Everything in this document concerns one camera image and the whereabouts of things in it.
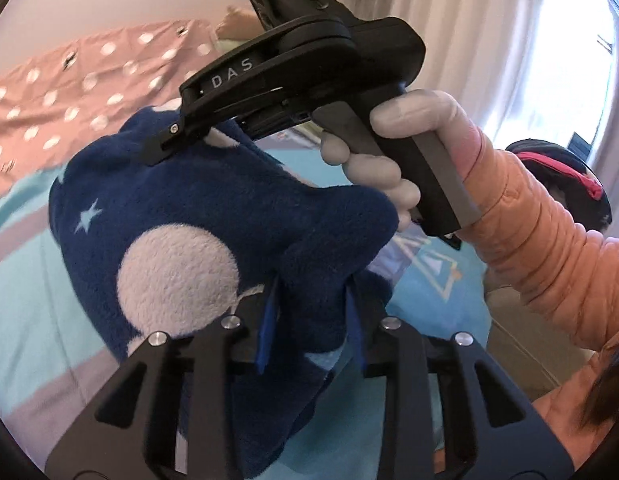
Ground beige curtain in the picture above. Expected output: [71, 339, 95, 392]
[340, 0, 619, 200]

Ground pink polka dot blanket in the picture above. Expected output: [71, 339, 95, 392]
[0, 20, 218, 196]

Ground orange sleeved right forearm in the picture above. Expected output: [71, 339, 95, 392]
[451, 128, 619, 467]

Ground navy fleece star garment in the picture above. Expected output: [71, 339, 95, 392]
[49, 107, 398, 479]

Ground green pillow back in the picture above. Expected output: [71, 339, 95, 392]
[216, 22, 264, 42]

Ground turquoise grey bed sheet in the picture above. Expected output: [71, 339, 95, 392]
[0, 131, 492, 479]

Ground peach pillow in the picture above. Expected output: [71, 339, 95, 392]
[221, 6, 262, 25]

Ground black backpack red trim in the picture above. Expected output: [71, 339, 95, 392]
[506, 139, 612, 233]

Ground right hand white glove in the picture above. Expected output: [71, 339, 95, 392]
[320, 90, 483, 231]

